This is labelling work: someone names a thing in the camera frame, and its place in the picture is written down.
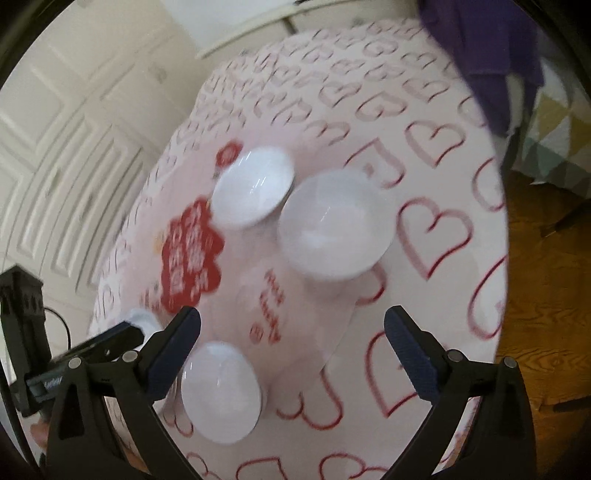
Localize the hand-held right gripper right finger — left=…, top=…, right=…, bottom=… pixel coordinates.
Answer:
left=385, top=306, right=539, bottom=480

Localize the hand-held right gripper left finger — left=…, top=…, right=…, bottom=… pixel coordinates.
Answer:
left=46, top=306, right=202, bottom=480

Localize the triangle patterned sheet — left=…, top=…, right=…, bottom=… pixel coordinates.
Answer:
left=517, top=60, right=591, bottom=199

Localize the white bowl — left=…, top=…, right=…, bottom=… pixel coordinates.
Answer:
left=181, top=342, right=266, bottom=445
left=211, top=147, right=295, bottom=230
left=278, top=171, right=393, bottom=282

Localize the cream wardrobe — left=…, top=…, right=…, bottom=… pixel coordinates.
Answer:
left=0, top=0, right=222, bottom=333

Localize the dark purple cloth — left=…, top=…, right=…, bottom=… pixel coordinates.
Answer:
left=418, top=0, right=543, bottom=137

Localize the heart printed blanket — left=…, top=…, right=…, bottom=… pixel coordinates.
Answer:
left=90, top=18, right=511, bottom=480

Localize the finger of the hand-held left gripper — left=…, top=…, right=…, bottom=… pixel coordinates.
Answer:
left=52, top=322, right=144, bottom=366

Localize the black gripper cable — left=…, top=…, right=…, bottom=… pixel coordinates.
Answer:
left=44, top=307, right=73, bottom=355

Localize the white plate blue rim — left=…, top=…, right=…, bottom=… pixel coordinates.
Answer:
left=129, top=308, right=160, bottom=336

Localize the person's left forearm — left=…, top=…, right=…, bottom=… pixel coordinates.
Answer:
left=30, top=418, right=54, bottom=446

